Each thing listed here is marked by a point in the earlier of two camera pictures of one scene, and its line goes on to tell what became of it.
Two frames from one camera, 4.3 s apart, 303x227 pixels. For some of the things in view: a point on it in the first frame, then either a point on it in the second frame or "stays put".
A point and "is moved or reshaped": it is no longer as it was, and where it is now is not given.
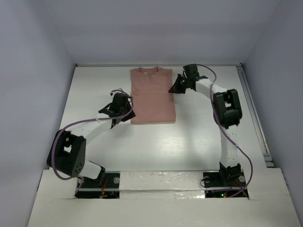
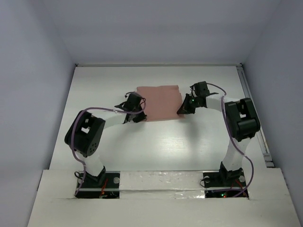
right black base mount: x=218 y=185 stays put
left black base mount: x=91 y=188 stays put
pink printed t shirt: x=153 y=104 is moved or reshaped
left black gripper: x=130 y=116 -> x=142 y=117
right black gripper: x=175 y=88 -> x=185 y=109
